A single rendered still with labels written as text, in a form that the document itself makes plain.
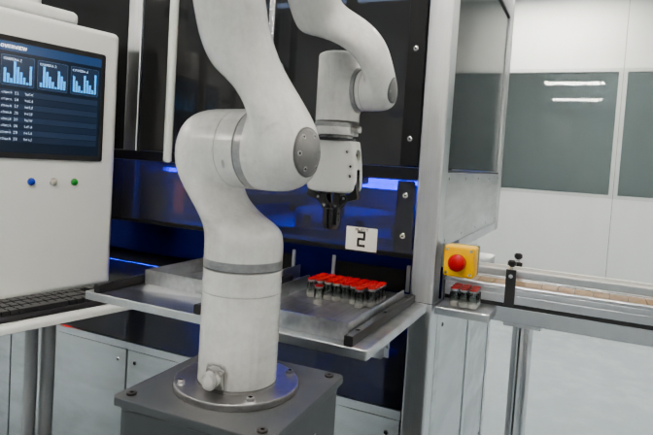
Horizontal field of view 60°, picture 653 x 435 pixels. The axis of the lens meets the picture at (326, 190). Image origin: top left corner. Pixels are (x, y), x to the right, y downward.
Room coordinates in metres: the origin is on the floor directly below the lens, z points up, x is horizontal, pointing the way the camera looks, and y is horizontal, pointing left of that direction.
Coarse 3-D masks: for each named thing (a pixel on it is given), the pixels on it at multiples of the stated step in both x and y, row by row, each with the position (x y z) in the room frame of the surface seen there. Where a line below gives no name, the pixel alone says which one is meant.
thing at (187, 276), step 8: (176, 264) 1.49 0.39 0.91; (184, 264) 1.51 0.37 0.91; (192, 264) 1.55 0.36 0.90; (200, 264) 1.58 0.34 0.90; (152, 272) 1.38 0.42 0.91; (160, 272) 1.36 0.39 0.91; (168, 272) 1.46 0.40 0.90; (176, 272) 1.49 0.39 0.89; (184, 272) 1.52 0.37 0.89; (192, 272) 1.54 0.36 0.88; (200, 272) 1.55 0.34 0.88; (288, 272) 1.52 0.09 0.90; (296, 272) 1.56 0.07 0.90; (152, 280) 1.38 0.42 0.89; (160, 280) 1.36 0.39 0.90; (168, 280) 1.35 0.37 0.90; (176, 280) 1.34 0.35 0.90; (184, 280) 1.33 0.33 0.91; (192, 280) 1.32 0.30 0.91; (200, 280) 1.31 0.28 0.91; (176, 288) 1.34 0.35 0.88; (184, 288) 1.33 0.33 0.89; (192, 288) 1.32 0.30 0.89; (200, 288) 1.31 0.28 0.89
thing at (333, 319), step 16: (288, 288) 1.34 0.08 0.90; (304, 288) 1.42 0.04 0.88; (288, 304) 1.26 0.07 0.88; (304, 304) 1.27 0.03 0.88; (336, 304) 1.29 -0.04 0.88; (384, 304) 1.21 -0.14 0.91; (288, 320) 1.08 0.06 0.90; (304, 320) 1.07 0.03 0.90; (320, 320) 1.05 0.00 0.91; (336, 320) 1.04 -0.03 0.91; (352, 320) 1.05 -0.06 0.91; (336, 336) 1.04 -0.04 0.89
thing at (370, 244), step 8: (352, 232) 1.43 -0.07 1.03; (368, 232) 1.41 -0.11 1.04; (376, 232) 1.40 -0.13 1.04; (352, 240) 1.43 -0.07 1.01; (360, 240) 1.42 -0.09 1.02; (368, 240) 1.41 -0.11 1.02; (376, 240) 1.40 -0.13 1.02; (352, 248) 1.43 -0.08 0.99; (360, 248) 1.42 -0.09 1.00; (368, 248) 1.41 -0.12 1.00
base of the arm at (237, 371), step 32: (224, 288) 0.79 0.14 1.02; (256, 288) 0.80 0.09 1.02; (224, 320) 0.79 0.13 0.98; (256, 320) 0.80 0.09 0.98; (224, 352) 0.79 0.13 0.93; (256, 352) 0.80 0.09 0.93; (192, 384) 0.82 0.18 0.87; (224, 384) 0.79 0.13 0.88; (256, 384) 0.80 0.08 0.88; (288, 384) 0.84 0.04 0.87
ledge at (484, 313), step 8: (440, 304) 1.36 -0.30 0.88; (448, 304) 1.36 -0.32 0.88; (480, 304) 1.39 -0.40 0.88; (440, 312) 1.33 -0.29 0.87; (448, 312) 1.32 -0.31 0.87; (456, 312) 1.32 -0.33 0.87; (464, 312) 1.31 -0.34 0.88; (472, 312) 1.30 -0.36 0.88; (480, 312) 1.31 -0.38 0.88; (488, 312) 1.31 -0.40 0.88; (496, 312) 1.38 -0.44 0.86; (480, 320) 1.29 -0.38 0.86; (488, 320) 1.28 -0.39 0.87
